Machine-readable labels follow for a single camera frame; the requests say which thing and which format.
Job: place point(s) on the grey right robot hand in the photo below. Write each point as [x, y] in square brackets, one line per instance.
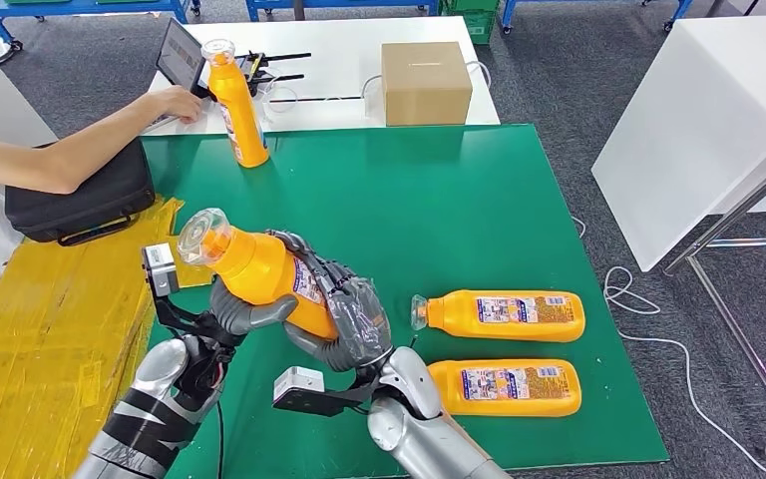
[360, 317]

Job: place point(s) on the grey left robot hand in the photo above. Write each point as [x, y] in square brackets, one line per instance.
[244, 317]

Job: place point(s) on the orange detergent bottle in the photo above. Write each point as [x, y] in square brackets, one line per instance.
[257, 264]
[522, 408]
[452, 317]
[244, 119]

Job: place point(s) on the person's right forearm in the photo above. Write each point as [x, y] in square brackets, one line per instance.
[112, 135]

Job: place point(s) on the green table mat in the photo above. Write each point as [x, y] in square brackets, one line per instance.
[456, 198]

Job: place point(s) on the black zip case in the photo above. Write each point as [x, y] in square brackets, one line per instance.
[92, 205]

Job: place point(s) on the yellow taped sheet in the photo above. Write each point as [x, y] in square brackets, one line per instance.
[26, 330]

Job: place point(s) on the person's right hand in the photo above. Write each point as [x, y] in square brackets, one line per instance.
[178, 104]

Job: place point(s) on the brown cardboard box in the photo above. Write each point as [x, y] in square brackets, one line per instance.
[426, 86]

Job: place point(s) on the black remote with antennas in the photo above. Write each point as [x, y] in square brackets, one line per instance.
[256, 69]

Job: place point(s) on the white table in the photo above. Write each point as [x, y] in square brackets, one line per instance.
[330, 40]
[687, 132]
[0, 92]

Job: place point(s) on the green plastic crate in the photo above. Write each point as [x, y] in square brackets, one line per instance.
[475, 26]

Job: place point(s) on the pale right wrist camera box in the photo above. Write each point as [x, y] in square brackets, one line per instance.
[298, 383]

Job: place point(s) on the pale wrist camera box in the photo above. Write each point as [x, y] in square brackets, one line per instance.
[298, 383]
[160, 271]

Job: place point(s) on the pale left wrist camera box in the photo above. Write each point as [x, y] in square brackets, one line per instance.
[160, 271]

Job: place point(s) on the blue metal shelf frame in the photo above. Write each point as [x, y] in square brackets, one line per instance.
[356, 4]
[92, 8]
[506, 16]

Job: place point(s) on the silver metal stand frame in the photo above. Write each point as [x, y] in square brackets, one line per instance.
[740, 211]

